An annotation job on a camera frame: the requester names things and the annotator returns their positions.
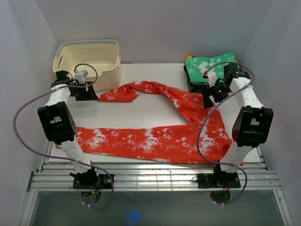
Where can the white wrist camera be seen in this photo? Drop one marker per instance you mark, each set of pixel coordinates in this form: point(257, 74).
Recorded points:
point(80, 76)
point(211, 78)

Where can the green white tie-dye trousers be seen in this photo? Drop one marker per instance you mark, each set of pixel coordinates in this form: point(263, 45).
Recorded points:
point(196, 66)

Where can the red white tie-dye trousers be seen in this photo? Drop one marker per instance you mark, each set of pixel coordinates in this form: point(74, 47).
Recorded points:
point(202, 139)

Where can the aluminium table frame rails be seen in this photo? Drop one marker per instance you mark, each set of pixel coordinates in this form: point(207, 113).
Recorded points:
point(149, 193)

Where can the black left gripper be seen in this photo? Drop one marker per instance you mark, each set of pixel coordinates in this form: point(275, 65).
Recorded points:
point(90, 95)

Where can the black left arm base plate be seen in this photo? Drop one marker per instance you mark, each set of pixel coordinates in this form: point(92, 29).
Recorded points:
point(104, 183)

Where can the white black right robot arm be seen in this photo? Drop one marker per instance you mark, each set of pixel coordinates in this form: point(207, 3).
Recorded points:
point(250, 129)

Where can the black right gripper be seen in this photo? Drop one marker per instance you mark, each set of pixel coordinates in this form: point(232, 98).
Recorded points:
point(206, 93)

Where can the cream perforated plastic basket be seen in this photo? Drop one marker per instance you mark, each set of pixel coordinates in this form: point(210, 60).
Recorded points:
point(94, 56)

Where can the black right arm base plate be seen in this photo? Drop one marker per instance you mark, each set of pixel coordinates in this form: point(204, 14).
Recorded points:
point(215, 181)

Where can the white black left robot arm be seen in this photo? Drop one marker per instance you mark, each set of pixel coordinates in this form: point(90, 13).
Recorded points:
point(59, 126)

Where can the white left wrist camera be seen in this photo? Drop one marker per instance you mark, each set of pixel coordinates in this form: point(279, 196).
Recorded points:
point(80, 76)

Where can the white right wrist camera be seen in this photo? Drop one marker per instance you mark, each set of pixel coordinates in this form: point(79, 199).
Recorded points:
point(211, 78)

